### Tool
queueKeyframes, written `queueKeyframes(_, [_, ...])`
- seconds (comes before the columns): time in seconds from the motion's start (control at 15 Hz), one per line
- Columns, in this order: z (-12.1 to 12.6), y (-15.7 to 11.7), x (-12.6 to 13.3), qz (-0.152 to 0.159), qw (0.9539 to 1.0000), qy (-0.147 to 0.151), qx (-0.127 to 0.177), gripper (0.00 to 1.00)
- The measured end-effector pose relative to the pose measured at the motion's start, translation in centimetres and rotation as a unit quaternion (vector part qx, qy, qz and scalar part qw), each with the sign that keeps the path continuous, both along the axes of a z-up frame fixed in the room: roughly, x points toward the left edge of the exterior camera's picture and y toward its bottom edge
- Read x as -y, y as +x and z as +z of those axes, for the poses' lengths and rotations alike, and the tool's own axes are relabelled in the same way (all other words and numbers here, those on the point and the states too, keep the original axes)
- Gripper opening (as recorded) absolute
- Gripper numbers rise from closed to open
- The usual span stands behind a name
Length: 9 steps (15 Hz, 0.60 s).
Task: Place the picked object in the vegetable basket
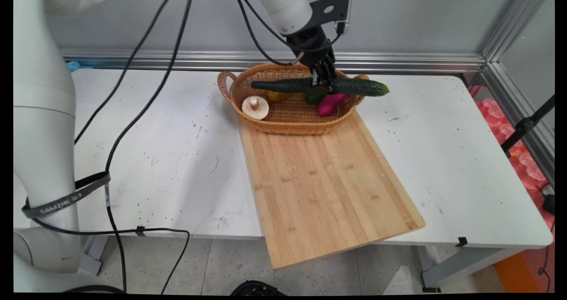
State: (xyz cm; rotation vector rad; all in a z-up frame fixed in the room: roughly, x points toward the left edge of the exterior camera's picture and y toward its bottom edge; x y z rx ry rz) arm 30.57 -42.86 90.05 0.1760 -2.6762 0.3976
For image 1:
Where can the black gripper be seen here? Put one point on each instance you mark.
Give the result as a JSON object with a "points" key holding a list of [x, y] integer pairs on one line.
{"points": [[312, 47]]}

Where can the dark green cucumber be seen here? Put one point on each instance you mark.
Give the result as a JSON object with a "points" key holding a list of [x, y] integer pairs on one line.
{"points": [[359, 87]]}

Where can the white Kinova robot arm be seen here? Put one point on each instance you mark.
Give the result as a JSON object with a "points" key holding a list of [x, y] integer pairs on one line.
{"points": [[44, 114]]}

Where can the green toy bell pepper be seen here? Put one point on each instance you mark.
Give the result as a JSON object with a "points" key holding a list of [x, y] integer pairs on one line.
{"points": [[313, 99]]}

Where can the magenta toy sweet potato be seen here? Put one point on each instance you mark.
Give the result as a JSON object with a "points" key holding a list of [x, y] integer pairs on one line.
{"points": [[330, 105]]}

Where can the yellow toy pepper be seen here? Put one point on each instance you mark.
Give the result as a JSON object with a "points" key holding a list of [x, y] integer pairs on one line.
{"points": [[277, 97]]}

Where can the woven wicker basket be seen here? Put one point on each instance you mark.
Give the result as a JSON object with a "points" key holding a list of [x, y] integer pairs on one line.
{"points": [[292, 118]]}

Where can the beige toy mushroom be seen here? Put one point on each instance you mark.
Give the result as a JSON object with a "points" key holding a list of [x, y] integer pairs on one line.
{"points": [[255, 108]]}

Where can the bamboo cutting board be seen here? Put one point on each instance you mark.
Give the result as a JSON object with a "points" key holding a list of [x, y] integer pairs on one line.
{"points": [[319, 176]]}

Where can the black tripod stand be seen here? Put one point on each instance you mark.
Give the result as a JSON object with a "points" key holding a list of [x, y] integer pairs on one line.
{"points": [[525, 126]]}

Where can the black tape piece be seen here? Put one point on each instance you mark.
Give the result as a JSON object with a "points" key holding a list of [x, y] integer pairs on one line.
{"points": [[461, 242], [140, 231]]}

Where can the black round object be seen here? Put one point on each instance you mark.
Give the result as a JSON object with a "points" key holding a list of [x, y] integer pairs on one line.
{"points": [[257, 289]]}

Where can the red foam mat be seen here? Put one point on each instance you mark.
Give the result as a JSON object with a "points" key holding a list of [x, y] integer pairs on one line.
{"points": [[529, 167]]}

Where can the blue foam mat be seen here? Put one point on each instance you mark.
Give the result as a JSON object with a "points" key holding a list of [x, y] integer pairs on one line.
{"points": [[73, 66]]}

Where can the black power adapter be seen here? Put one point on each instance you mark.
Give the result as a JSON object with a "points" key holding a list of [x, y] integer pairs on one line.
{"points": [[549, 204]]}

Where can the grey table leg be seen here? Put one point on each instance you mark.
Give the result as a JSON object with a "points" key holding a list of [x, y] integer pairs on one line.
{"points": [[91, 258]]}

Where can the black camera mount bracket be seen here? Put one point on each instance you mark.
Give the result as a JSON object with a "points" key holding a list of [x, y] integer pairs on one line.
{"points": [[328, 9]]}

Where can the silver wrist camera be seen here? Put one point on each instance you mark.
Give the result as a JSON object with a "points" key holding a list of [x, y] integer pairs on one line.
{"points": [[349, 14]]}

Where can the horizontal aluminium frame rail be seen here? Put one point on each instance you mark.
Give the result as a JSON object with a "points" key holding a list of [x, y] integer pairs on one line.
{"points": [[398, 61]]}

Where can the aluminium side frame rail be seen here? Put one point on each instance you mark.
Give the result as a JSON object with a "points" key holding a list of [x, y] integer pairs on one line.
{"points": [[518, 109]]}

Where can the upright aluminium frame post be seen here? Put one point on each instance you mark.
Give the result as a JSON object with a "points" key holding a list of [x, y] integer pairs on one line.
{"points": [[516, 23]]}

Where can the grey table leg frame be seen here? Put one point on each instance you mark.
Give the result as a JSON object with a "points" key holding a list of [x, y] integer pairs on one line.
{"points": [[460, 264]]}

